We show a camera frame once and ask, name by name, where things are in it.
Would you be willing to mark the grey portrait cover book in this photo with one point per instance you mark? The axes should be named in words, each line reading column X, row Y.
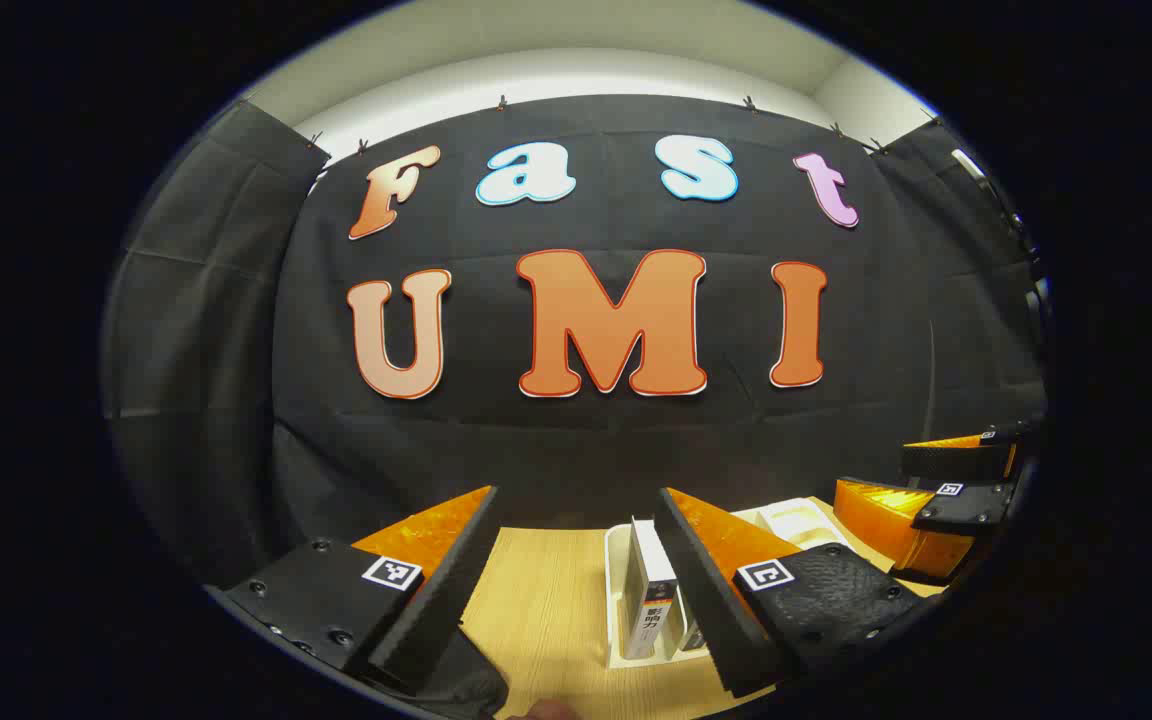
column 651, row 600

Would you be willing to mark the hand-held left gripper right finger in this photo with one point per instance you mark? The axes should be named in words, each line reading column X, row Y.
column 701, row 590

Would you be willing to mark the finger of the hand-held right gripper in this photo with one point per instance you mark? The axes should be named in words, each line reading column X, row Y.
column 896, row 525
column 956, row 462

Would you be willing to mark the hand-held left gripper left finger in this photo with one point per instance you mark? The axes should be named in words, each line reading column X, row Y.
column 446, row 590

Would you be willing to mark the white bookshelf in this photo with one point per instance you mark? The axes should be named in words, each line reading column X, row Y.
column 796, row 522

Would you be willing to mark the black schoolbag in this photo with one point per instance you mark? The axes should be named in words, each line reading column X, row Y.
column 471, row 685

